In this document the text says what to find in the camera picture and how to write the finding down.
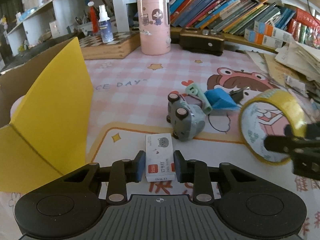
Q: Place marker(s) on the wooden chessboard box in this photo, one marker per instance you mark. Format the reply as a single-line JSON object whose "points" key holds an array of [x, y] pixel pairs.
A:
{"points": [[110, 50]]}

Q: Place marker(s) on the white staple box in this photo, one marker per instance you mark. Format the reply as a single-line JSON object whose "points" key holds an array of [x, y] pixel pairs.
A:
{"points": [[160, 152]]}

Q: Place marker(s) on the row of books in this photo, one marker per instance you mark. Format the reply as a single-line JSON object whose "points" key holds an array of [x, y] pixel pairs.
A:
{"points": [[212, 7]]}

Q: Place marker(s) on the yellow cardboard box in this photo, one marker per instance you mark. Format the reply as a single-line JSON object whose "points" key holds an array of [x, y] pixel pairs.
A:
{"points": [[50, 120]]}

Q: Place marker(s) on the yellow tape roll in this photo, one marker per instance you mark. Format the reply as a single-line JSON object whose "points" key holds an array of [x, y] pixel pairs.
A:
{"points": [[287, 102]]}

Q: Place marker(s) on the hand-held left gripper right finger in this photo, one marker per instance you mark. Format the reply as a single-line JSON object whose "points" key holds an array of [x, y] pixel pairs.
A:
{"points": [[178, 166]]}

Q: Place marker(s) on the white spray bottle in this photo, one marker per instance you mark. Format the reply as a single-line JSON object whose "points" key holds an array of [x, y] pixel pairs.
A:
{"points": [[105, 27]]}

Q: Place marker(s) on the orange and blue carton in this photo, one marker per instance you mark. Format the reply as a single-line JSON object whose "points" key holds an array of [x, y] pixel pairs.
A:
{"points": [[260, 38], [272, 31]]}

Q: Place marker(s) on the black binder clip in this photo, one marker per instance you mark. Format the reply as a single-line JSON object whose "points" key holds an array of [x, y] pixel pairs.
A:
{"points": [[237, 96]]}

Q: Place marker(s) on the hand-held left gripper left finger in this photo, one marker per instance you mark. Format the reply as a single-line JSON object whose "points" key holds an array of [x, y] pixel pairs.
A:
{"points": [[140, 166]]}

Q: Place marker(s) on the pink printed desk mat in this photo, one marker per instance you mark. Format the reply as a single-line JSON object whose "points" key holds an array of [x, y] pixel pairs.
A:
{"points": [[130, 85]]}

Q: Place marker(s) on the stack of papers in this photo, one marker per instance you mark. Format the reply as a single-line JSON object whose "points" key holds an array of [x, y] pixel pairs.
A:
{"points": [[295, 60]]}

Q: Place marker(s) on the dark brown box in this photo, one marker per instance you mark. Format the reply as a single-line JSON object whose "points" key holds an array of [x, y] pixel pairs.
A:
{"points": [[200, 42]]}

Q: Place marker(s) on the grey toy car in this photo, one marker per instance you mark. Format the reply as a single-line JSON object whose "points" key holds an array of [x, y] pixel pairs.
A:
{"points": [[190, 125]]}

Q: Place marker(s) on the pink cylindrical container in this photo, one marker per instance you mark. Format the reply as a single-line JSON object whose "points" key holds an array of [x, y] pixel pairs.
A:
{"points": [[153, 37]]}

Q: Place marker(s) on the white side shelf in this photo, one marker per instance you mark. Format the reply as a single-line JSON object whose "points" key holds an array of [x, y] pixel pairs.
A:
{"points": [[62, 10]]}

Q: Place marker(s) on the red bottle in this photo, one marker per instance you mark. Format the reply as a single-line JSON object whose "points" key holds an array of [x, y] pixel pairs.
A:
{"points": [[93, 17]]}

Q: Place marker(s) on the red gift box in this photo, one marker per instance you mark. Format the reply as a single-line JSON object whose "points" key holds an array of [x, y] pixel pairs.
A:
{"points": [[303, 17]]}

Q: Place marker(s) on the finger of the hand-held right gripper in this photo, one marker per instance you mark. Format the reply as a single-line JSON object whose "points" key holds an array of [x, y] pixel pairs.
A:
{"points": [[312, 130], [280, 143]]}

